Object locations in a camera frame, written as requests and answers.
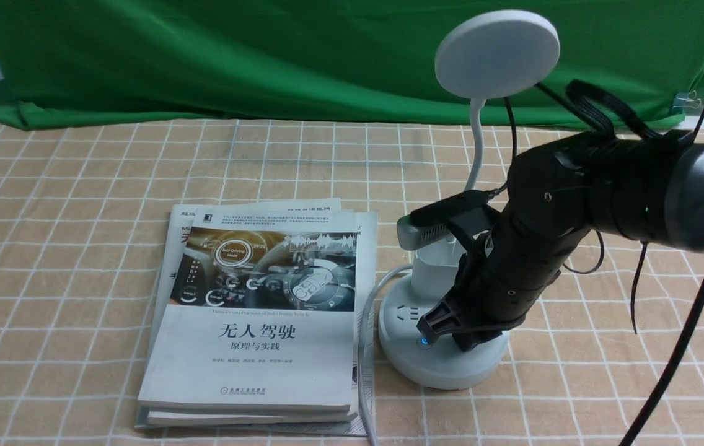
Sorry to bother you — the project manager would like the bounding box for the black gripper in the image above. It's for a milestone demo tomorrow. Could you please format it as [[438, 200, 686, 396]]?
[[416, 207, 591, 352]]

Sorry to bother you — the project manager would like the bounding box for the white round desk lamp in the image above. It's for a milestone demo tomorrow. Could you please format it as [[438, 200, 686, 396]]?
[[379, 9, 561, 390]]

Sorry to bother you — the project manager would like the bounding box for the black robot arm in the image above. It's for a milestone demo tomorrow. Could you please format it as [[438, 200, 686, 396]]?
[[409, 79, 704, 352]]

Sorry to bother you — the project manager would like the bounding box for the bottom white book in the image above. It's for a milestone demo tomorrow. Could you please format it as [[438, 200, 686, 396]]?
[[134, 198, 377, 437]]

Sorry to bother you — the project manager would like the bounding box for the top white self-driving book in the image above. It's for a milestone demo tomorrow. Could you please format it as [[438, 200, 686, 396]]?
[[138, 206, 377, 413]]

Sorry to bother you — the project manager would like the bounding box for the silver binder clip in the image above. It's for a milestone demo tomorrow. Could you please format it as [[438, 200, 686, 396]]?
[[669, 90, 703, 114]]

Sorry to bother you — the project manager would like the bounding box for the checkered beige tablecloth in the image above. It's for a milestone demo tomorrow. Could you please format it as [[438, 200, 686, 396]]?
[[0, 120, 704, 445]]

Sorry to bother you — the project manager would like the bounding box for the green backdrop cloth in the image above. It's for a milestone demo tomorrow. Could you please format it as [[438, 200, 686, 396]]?
[[0, 1, 704, 130]]

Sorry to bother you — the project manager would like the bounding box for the white lamp power cable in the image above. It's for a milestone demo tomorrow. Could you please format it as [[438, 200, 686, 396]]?
[[357, 264, 415, 446]]

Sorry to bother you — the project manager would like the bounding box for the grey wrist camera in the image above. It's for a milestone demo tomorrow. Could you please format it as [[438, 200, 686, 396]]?
[[397, 190, 501, 251]]

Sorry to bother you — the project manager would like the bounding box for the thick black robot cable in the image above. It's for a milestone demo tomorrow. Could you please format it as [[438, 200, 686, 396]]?
[[617, 167, 704, 446]]

